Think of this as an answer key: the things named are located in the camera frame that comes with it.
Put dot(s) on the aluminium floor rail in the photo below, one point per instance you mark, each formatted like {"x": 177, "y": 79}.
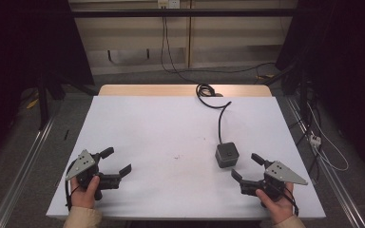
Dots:
{"x": 25, "y": 164}
{"x": 336, "y": 183}

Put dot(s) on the black cube device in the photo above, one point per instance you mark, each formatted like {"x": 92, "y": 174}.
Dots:
{"x": 227, "y": 155}

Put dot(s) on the person's right hand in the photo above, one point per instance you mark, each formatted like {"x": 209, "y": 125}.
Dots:
{"x": 277, "y": 207}

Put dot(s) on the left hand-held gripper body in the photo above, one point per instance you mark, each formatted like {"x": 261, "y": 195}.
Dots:
{"x": 84, "y": 164}

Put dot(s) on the black metal stand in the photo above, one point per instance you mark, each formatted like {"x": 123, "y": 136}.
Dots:
{"x": 42, "y": 101}

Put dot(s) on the person's left hand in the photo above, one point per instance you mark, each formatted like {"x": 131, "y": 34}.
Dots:
{"x": 82, "y": 194}

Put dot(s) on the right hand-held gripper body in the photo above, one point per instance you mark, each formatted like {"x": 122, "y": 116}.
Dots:
{"x": 282, "y": 174}

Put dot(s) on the black horizontal bar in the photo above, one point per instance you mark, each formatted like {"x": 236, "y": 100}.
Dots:
{"x": 183, "y": 13}

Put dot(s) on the dark curtain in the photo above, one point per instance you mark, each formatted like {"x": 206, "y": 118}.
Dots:
{"x": 345, "y": 63}
{"x": 19, "y": 47}

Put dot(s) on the white wall socket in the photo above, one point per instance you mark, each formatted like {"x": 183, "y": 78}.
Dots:
{"x": 168, "y": 3}

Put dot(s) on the white power strip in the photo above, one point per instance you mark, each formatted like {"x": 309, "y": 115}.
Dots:
{"x": 315, "y": 140}

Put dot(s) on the white table cover sheet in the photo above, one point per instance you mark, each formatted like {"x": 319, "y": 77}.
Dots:
{"x": 158, "y": 126}

